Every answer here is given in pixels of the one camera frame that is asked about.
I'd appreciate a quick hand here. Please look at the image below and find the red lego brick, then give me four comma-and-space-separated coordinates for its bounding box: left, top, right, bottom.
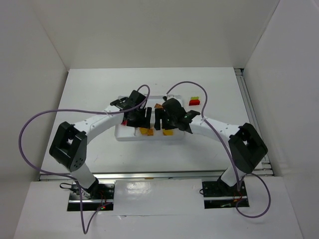
121, 120, 128, 126

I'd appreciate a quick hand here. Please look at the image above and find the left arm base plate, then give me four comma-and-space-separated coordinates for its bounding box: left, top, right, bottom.
66, 182, 115, 212

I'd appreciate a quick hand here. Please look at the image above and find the yellow rounded printed lego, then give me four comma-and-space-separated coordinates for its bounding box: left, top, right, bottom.
162, 129, 174, 136

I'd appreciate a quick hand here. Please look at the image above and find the red and green lego stack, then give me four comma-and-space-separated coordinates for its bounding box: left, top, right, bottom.
188, 97, 201, 106

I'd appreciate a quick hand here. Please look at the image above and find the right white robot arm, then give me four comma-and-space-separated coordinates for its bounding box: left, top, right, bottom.
155, 98, 268, 187

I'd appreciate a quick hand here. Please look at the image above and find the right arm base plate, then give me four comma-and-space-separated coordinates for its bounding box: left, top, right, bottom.
199, 181, 250, 209

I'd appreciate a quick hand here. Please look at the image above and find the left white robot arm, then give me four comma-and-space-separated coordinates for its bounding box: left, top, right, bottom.
49, 90, 152, 197

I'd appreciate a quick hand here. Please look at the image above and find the aluminium rail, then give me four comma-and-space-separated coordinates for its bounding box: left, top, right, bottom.
39, 169, 274, 181
234, 68, 274, 176

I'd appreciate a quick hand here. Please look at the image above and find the aluminium rail front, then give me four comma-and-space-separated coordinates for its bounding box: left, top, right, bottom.
39, 169, 274, 181

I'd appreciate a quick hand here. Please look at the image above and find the aluminium rail right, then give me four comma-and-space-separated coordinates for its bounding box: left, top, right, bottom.
234, 68, 274, 176

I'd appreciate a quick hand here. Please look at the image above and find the white divided tray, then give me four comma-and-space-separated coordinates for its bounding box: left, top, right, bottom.
114, 96, 185, 141

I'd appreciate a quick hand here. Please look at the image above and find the small orange lego brick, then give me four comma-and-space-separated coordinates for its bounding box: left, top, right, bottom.
147, 128, 154, 136

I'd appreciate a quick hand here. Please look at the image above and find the tan lego brick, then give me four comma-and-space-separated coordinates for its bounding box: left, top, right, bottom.
154, 104, 163, 110

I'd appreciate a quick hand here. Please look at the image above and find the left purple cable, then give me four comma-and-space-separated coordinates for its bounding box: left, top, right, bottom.
19, 84, 151, 235

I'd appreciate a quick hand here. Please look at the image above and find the yellow lego piece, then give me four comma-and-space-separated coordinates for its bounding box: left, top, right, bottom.
139, 127, 149, 135

